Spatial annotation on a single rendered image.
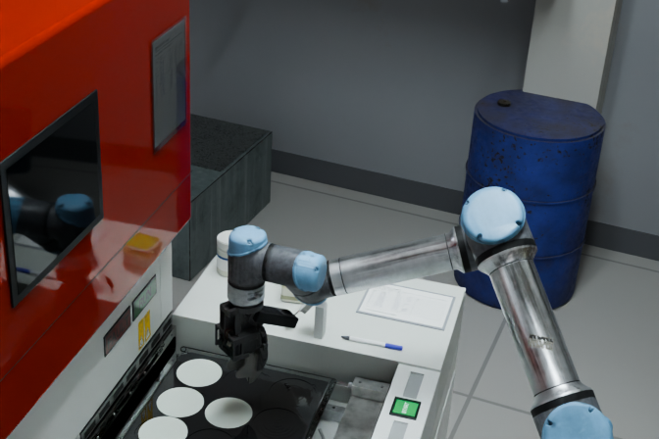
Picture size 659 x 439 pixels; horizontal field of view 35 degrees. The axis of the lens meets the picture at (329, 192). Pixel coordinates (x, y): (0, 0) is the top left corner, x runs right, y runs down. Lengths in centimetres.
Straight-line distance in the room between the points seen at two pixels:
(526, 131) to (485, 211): 207
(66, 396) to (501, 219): 86
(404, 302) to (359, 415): 35
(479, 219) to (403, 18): 285
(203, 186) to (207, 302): 185
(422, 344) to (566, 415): 61
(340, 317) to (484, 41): 241
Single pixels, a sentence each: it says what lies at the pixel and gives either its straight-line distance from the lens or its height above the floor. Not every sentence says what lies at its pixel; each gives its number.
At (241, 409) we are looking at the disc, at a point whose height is 90.
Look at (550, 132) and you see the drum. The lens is 405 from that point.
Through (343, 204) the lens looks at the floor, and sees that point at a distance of 500.
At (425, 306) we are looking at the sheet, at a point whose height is 97.
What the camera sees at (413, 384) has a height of 96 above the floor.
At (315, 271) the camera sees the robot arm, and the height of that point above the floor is 129.
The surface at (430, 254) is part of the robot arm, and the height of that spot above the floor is 128.
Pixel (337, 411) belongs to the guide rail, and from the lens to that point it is 238.
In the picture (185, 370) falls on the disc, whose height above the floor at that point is 90.
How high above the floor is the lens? 235
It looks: 27 degrees down
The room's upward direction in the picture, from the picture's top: 4 degrees clockwise
